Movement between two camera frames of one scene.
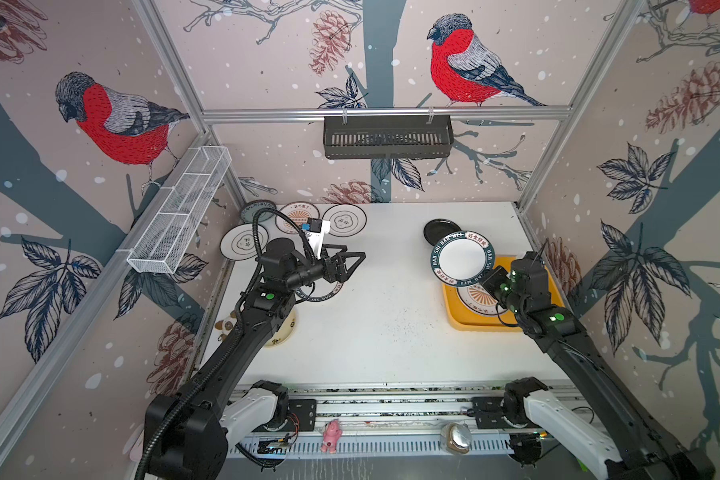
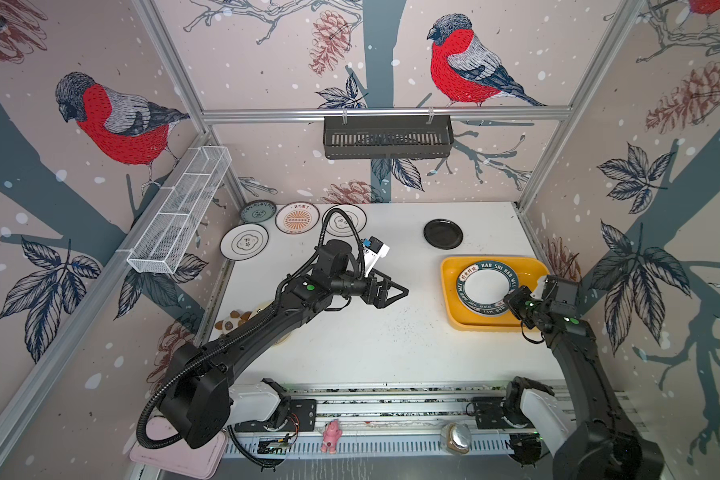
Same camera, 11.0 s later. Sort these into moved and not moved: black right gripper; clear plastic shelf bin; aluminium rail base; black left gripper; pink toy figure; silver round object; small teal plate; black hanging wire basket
Moved: black right gripper; black left gripper
Not moved: pink toy figure; aluminium rail base; clear plastic shelf bin; black hanging wire basket; silver round object; small teal plate
